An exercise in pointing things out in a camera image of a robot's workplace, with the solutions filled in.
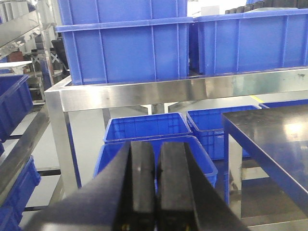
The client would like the blue floor bin right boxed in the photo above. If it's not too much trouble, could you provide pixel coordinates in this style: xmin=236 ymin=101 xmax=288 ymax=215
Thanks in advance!
xmin=186 ymin=105 xmax=259 ymax=160

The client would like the dark steel table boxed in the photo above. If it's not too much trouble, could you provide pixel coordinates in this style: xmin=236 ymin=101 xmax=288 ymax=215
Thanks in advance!
xmin=222 ymin=105 xmax=308 ymax=214

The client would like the blue floor bin near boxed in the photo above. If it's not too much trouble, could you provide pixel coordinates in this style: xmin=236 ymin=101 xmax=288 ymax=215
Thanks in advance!
xmin=93 ymin=135 xmax=218 ymax=191

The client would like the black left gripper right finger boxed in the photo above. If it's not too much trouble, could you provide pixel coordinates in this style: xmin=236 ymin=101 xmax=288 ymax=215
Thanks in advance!
xmin=157 ymin=142 xmax=248 ymax=231

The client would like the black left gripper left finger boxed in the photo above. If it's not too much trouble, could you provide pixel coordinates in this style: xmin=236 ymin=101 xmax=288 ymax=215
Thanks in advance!
xmin=25 ymin=141 xmax=155 ymax=231

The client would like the left steel shelf rack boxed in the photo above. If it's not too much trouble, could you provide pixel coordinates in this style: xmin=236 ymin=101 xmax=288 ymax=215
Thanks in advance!
xmin=0 ymin=9 xmax=65 ymax=217

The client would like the large blue bin on rack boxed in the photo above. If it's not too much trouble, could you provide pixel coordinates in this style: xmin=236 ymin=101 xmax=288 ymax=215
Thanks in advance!
xmin=57 ymin=17 xmax=193 ymax=85

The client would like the blue bin left shelf upper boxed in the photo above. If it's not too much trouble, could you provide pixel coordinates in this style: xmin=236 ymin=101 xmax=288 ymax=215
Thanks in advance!
xmin=0 ymin=75 xmax=33 ymax=142

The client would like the blue bin left shelf lower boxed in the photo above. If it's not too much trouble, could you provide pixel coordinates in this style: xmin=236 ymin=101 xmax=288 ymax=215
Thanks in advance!
xmin=0 ymin=156 xmax=41 ymax=231

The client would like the blue floor bin middle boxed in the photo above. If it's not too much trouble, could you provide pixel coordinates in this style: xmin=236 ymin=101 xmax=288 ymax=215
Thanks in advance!
xmin=103 ymin=113 xmax=192 ymax=143

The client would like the blue bin stacked on top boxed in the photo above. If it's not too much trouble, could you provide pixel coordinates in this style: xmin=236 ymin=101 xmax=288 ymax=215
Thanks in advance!
xmin=58 ymin=0 xmax=188 ymax=26

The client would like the blue bin right on rack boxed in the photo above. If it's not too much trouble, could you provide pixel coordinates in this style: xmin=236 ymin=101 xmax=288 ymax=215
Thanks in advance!
xmin=190 ymin=9 xmax=308 ymax=76

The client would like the stainless steel rack frame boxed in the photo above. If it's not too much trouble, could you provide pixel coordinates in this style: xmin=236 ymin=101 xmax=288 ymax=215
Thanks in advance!
xmin=45 ymin=66 xmax=308 ymax=195

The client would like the blue floor bin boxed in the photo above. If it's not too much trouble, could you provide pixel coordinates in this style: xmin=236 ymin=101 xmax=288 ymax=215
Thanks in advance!
xmin=186 ymin=105 xmax=259 ymax=160
xmin=103 ymin=113 xmax=192 ymax=143
xmin=93 ymin=135 xmax=218 ymax=191

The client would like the blue bin shelf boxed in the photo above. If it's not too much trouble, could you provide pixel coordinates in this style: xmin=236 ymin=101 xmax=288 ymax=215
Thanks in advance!
xmin=0 ymin=75 xmax=33 ymax=142
xmin=0 ymin=156 xmax=41 ymax=231

